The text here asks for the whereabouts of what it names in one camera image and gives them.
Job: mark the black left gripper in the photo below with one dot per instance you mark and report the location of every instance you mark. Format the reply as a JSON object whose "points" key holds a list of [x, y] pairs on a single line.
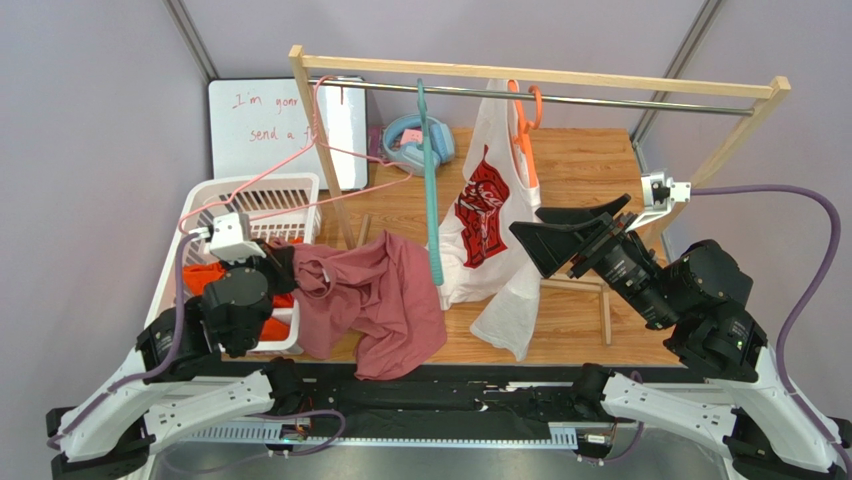
{"points": [[280, 260]]}

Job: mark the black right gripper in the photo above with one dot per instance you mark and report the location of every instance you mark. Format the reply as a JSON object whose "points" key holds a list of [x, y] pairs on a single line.
{"points": [[594, 238]]}

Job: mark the orange t shirt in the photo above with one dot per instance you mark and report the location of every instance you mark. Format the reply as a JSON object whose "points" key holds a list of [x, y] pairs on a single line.
{"points": [[236, 307]]}

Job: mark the pink t shirt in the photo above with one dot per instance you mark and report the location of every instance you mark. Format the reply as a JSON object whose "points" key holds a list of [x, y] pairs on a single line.
{"points": [[382, 290]]}

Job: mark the pink wire hanger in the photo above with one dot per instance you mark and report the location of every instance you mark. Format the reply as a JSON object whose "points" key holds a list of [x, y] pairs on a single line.
{"points": [[307, 160]]}

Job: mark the teal plastic hanger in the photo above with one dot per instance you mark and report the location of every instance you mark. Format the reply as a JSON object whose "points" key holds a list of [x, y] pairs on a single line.
{"points": [[430, 188]]}

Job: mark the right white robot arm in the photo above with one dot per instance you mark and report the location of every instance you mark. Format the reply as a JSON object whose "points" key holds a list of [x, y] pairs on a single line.
{"points": [[769, 431]]}

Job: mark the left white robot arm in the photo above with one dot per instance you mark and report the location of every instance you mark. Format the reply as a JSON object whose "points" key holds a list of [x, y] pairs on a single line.
{"points": [[116, 430]]}

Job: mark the white t shirt red print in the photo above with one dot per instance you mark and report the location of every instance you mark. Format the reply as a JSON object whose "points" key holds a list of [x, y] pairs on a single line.
{"points": [[481, 259]]}

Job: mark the orange plastic hanger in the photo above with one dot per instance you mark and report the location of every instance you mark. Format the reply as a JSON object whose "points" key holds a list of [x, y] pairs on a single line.
{"points": [[520, 136]]}

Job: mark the white plastic laundry basket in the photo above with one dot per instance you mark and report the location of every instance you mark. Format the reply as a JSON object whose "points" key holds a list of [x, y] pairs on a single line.
{"points": [[263, 202]]}

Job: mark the white whiteboard red writing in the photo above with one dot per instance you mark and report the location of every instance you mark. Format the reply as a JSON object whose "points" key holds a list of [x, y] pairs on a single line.
{"points": [[256, 123]]}

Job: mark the light blue headphones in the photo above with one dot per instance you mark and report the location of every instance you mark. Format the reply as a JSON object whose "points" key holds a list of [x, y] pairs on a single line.
{"points": [[404, 142]]}

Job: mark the metal hanging rod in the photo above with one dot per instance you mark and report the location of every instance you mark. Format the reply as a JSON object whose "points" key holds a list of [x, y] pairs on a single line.
{"points": [[554, 99]]}

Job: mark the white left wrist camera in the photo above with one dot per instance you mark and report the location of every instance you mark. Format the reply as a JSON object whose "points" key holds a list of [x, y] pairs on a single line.
{"points": [[228, 238]]}

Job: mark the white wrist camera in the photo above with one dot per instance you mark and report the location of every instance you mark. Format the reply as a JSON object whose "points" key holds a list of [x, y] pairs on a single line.
{"points": [[660, 194], [228, 238]]}

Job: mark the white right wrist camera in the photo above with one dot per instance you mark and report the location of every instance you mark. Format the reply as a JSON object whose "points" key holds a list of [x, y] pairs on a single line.
{"points": [[660, 194]]}

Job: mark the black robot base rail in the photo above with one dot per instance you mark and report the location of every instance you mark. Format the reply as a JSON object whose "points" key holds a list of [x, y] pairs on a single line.
{"points": [[480, 403]]}

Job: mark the wooden clothes rack frame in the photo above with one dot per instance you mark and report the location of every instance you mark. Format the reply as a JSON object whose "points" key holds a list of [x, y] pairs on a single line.
{"points": [[766, 99]]}

